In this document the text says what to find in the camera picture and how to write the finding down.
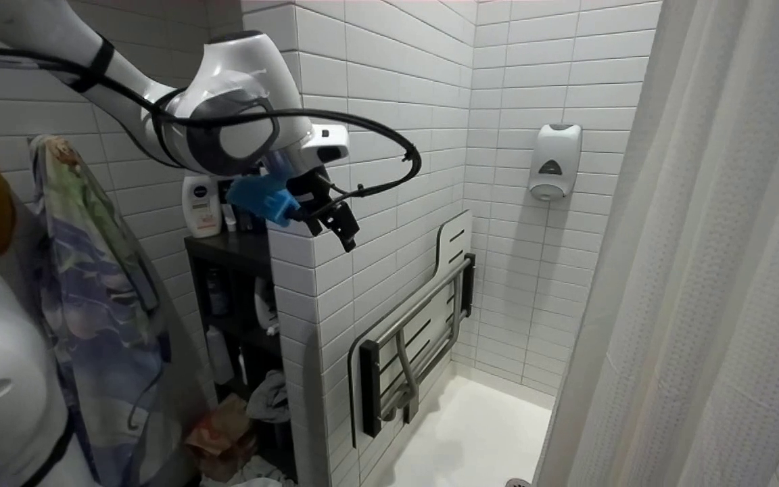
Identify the folding shower seat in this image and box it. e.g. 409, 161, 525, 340
346, 207, 480, 451

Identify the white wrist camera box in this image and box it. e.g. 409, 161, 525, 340
300, 121, 352, 167

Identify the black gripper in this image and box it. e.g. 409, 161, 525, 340
281, 161, 361, 253

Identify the crumpled white paper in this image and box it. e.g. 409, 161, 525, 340
222, 451, 294, 487

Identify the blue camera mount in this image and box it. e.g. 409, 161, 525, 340
223, 169, 304, 230

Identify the thin black cable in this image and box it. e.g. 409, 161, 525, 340
146, 104, 428, 203

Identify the dark brown bottle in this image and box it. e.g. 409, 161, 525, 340
222, 196, 244, 236

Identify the green blue patterned towel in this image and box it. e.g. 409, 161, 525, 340
27, 131, 177, 487

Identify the tall white bottle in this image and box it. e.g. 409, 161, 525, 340
204, 321, 236, 386

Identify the white plastic bag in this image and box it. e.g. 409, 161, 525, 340
244, 365, 292, 426

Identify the white wall soap dispenser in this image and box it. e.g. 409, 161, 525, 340
526, 121, 583, 204

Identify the black cable strap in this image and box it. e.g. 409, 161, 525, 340
66, 35, 118, 94

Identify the white shower curtain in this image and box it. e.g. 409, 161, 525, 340
532, 0, 779, 487

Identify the thick black cable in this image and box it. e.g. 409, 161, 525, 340
0, 43, 203, 172

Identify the black shelf unit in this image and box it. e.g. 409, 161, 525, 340
180, 226, 300, 480

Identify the white lotion pump bottle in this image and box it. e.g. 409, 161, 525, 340
177, 172, 223, 240

